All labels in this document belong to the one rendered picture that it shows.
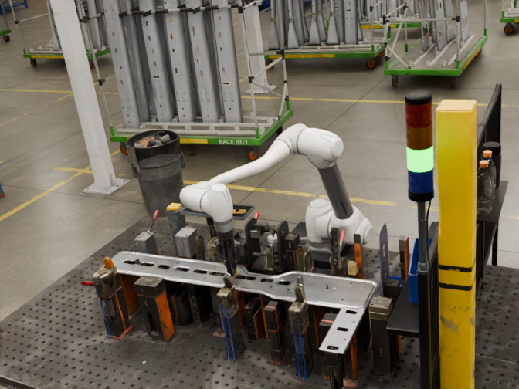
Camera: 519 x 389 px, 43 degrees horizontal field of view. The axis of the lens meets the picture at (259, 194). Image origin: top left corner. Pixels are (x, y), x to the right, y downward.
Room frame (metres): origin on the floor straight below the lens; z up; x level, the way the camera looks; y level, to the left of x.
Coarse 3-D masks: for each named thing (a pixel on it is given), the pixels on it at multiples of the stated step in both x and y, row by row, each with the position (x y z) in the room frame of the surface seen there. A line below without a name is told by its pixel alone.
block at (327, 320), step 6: (324, 318) 2.27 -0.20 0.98; (330, 318) 2.27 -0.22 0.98; (324, 324) 2.23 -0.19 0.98; (330, 324) 2.22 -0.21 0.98; (324, 330) 2.22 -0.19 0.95; (324, 336) 2.22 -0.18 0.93; (324, 354) 2.24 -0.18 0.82; (342, 354) 2.27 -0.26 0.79; (324, 360) 2.24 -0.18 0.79; (342, 360) 2.26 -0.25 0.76; (324, 366) 2.24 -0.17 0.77; (342, 366) 2.26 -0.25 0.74; (324, 372) 2.24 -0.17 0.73; (342, 372) 2.24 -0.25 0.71; (324, 378) 2.23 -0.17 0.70
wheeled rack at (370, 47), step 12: (372, 24) 9.66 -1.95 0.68; (372, 36) 9.65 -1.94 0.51; (300, 48) 10.37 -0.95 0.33; (312, 48) 10.45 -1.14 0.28; (324, 48) 10.34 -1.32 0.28; (336, 48) 10.05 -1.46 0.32; (348, 48) 10.12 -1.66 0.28; (360, 48) 9.86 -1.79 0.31; (372, 48) 9.65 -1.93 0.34; (384, 48) 10.06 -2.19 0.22; (372, 60) 9.77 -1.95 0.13
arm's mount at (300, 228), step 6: (300, 222) 3.57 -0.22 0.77; (294, 228) 3.50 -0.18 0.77; (300, 228) 3.49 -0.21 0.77; (300, 234) 3.43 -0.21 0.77; (306, 234) 3.42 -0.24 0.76; (342, 246) 3.24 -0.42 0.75; (348, 246) 3.28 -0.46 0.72; (312, 252) 3.21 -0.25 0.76; (318, 252) 3.21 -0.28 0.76; (342, 252) 3.20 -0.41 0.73; (318, 258) 3.15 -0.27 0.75; (324, 258) 3.14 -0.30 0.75; (318, 264) 3.13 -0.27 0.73; (324, 264) 3.11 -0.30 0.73; (330, 264) 3.10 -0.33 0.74
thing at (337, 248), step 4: (332, 228) 2.60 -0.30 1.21; (336, 228) 2.60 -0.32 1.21; (332, 232) 2.57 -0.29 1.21; (336, 232) 2.57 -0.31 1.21; (332, 236) 2.60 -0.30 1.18; (336, 236) 2.60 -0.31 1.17; (340, 236) 2.60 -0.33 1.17; (332, 240) 2.59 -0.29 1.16; (336, 240) 2.60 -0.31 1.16; (340, 240) 2.60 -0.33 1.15; (332, 244) 2.59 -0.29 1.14; (336, 244) 2.59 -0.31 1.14; (340, 244) 2.59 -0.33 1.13; (332, 248) 2.59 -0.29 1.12; (336, 248) 2.59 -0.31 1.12; (340, 248) 2.59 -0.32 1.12; (332, 252) 2.59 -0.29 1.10; (336, 252) 2.59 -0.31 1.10; (340, 252) 2.58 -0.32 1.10; (332, 256) 2.58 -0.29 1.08; (340, 256) 2.58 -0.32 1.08; (332, 260) 2.58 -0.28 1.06
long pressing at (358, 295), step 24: (120, 264) 2.93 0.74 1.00; (168, 264) 2.87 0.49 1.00; (192, 264) 2.83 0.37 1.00; (216, 264) 2.80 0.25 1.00; (240, 288) 2.56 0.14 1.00; (264, 288) 2.53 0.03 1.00; (288, 288) 2.50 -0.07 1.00; (312, 288) 2.48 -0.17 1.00; (336, 288) 2.45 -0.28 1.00; (360, 288) 2.43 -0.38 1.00
